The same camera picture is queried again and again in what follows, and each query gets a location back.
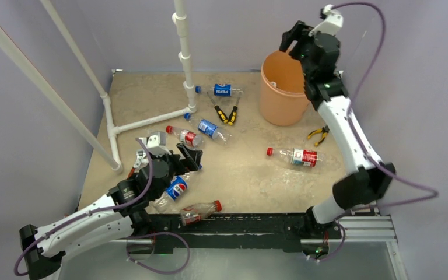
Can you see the pepsi bottle blue label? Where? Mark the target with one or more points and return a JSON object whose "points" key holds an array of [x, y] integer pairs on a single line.
{"points": [[217, 133], [173, 193], [220, 90]]}

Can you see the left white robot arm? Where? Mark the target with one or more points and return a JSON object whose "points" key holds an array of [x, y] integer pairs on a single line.
{"points": [[118, 214]]}

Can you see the near Pepsi bottle blue label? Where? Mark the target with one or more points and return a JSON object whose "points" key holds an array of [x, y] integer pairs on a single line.
{"points": [[173, 193]]}

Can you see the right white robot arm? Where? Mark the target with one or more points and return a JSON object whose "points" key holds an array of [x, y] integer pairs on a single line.
{"points": [[364, 183]]}

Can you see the left yellow black screwdriver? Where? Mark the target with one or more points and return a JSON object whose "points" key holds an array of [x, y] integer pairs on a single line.
{"points": [[222, 116]]}

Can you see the white PVC pipe frame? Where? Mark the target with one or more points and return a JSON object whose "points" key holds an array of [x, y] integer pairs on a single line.
{"points": [[112, 158]]}

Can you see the small red cap bottle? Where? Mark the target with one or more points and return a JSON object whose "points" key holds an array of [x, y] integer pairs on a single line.
{"points": [[185, 136]]}

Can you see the orange plastic bin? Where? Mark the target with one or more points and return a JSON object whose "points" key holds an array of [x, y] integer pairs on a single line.
{"points": [[286, 104]]}

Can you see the large red label bottle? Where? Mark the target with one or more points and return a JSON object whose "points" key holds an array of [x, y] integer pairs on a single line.
{"points": [[296, 156]]}

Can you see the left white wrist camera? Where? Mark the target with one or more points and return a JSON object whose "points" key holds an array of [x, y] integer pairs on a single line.
{"points": [[155, 143]]}

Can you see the yellow black screwdriver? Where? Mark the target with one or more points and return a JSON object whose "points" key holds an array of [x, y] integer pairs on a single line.
{"points": [[222, 116], [233, 115]]}

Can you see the aluminium frame rail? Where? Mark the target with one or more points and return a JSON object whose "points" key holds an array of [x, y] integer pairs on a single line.
{"points": [[363, 221]]}

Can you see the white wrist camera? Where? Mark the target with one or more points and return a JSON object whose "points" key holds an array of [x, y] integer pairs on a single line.
{"points": [[332, 22], [155, 143]]}

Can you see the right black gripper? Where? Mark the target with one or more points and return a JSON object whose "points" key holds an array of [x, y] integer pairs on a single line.
{"points": [[301, 30]]}

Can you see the red handled adjustable wrench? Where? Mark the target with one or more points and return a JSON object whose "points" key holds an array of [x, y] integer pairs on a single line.
{"points": [[137, 164]]}

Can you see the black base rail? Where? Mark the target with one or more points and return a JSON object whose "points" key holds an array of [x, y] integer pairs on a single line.
{"points": [[279, 231]]}

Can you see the far Pepsi bottle blue label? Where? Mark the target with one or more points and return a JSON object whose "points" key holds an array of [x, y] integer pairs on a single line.
{"points": [[220, 90]]}

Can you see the right yellow black screwdriver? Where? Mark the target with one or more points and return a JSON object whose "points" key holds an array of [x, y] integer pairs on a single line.
{"points": [[233, 115]]}

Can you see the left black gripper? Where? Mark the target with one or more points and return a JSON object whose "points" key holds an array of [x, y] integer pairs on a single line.
{"points": [[192, 155]]}

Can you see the brown bottle red cap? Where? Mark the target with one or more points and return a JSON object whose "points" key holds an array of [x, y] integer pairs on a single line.
{"points": [[198, 212]]}

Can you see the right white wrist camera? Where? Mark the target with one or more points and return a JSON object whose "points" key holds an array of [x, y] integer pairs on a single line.
{"points": [[332, 22]]}

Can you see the middle Pepsi bottle blue label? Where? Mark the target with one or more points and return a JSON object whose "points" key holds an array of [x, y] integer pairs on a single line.
{"points": [[217, 133]]}

